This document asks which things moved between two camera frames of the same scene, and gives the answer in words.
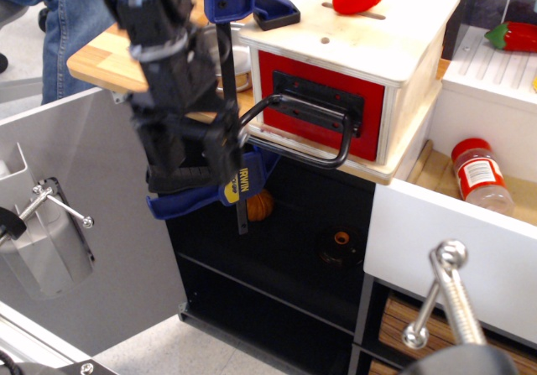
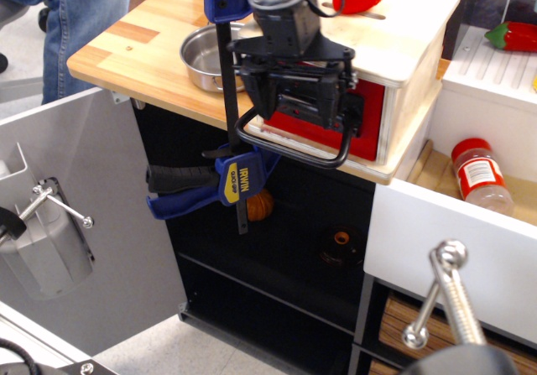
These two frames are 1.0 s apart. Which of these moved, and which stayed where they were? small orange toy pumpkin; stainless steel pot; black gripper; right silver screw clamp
Moved: black gripper
Stayed: small orange toy pumpkin; stainless steel pot; right silver screw clamp
